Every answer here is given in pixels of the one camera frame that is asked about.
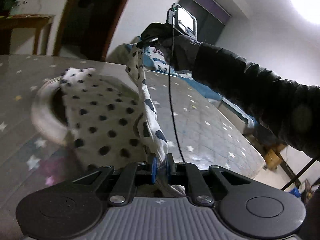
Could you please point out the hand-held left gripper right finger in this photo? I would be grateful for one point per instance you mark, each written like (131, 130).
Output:
(170, 166)

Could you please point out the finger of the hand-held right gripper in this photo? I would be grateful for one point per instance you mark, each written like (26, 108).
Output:
(155, 31)

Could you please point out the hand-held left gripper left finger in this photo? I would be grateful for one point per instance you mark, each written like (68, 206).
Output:
(153, 166)

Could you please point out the white polka dot garment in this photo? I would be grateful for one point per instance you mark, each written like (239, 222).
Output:
(105, 112)

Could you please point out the person's right forearm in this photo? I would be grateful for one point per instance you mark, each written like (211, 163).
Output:
(250, 85)

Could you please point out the person's right hand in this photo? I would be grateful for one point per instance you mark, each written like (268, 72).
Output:
(185, 52)

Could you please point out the green window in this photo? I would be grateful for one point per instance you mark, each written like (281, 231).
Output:
(212, 22)

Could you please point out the grey star table cover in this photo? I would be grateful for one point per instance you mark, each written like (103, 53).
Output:
(205, 120)

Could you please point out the blue sofa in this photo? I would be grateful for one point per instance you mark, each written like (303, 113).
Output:
(212, 93)

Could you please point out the cardboard box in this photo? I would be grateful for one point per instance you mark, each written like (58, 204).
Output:
(273, 157)

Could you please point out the round black induction cooktop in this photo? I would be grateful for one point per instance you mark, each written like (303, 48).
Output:
(57, 107)

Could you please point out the ceiling light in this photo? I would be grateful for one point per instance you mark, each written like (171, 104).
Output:
(307, 2)

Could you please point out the wooden side table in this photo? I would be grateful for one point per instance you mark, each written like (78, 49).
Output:
(25, 18)

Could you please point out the glass jar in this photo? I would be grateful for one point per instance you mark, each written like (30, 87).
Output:
(15, 8)

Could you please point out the wooden door frame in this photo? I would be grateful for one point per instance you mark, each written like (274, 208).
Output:
(67, 17)

